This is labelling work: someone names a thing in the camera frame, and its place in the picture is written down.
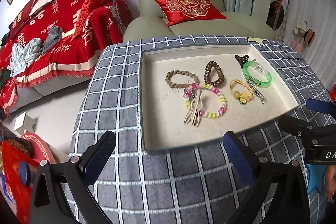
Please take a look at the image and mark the silver rhinestone hair clip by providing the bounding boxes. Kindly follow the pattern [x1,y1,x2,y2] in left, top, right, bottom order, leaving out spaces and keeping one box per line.
[246,79,268,104]

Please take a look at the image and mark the yellow hair tie with flower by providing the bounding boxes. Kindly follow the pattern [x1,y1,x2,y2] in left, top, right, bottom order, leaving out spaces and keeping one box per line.
[229,78,255,105]

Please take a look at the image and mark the green translucent bangle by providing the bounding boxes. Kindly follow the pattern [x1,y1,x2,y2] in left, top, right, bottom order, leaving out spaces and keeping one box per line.
[242,61,272,88]

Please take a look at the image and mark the beige hair clip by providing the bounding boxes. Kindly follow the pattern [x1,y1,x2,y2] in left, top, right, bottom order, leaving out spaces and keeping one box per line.
[184,89,203,127]

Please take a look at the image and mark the pink yellow beaded bracelet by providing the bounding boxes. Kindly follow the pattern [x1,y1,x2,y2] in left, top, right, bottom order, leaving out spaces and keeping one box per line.
[183,82,227,119]

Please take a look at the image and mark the tan braided hair tie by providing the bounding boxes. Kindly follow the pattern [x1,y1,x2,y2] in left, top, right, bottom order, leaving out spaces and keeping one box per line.
[164,70,200,89]

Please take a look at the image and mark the green jewelry tray box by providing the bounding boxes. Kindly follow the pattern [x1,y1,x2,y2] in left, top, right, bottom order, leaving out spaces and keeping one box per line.
[139,44,298,153]

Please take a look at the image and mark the person's right hand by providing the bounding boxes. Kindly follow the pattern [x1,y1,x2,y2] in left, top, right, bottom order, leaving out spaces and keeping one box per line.
[325,165,336,200]

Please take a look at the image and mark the red round box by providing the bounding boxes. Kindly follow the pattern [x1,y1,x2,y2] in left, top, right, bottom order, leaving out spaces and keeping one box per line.
[21,132,56,164]

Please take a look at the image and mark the grey checked table cloth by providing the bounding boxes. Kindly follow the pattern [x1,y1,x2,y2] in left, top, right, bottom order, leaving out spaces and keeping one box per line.
[69,35,335,223]

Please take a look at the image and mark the black claw hair clip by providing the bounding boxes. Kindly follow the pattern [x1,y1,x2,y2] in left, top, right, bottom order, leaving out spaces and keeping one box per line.
[235,55,249,68]

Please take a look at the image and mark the grey crumpled clothes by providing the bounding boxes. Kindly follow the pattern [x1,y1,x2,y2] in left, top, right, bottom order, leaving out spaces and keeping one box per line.
[9,26,63,77]

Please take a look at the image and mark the red sofa blanket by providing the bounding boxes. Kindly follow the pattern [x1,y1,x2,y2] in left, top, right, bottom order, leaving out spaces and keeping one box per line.
[1,0,123,114]

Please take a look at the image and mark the red embroidered cushion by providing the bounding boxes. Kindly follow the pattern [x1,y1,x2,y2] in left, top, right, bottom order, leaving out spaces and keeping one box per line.
[154,0,228,27]

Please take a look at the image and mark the green armchair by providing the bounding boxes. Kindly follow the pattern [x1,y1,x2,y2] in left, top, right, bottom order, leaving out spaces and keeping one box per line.
[123,0,276,42]

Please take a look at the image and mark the brown spiral hair tie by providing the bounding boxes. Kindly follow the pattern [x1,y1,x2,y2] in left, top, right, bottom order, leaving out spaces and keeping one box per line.
[203,60,225,88]

